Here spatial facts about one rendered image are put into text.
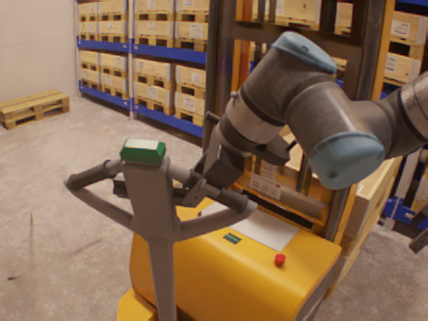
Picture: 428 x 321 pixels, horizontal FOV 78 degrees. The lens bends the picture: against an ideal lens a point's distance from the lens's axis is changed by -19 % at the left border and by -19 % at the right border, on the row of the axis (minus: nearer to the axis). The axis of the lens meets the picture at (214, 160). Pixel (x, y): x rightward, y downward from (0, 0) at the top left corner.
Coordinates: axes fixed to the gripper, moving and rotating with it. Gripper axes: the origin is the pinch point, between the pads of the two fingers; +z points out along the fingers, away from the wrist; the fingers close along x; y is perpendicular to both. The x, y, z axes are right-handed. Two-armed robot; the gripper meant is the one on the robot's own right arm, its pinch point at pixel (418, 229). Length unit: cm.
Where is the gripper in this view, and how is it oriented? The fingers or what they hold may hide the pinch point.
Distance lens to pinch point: 79.4
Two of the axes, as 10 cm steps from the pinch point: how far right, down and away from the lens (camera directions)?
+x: 5.6, -2.4, 7.9
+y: 7.1, 6.4, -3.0
